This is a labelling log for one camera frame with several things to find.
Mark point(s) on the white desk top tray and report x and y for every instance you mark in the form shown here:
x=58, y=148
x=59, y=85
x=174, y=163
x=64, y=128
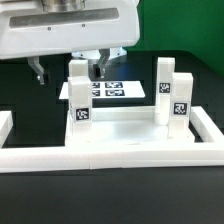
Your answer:
x=126, y=125

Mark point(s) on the fiducial marker plate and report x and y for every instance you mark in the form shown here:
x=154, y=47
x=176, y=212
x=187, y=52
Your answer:
x=117, y=89

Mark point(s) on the white U-shaped fence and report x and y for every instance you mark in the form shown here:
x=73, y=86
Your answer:
x=209, y=152

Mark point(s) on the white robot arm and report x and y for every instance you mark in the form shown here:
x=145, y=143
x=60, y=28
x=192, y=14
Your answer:
x=33, y=28

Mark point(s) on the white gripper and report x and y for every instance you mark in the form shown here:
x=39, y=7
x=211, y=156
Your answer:
x=32, y=28

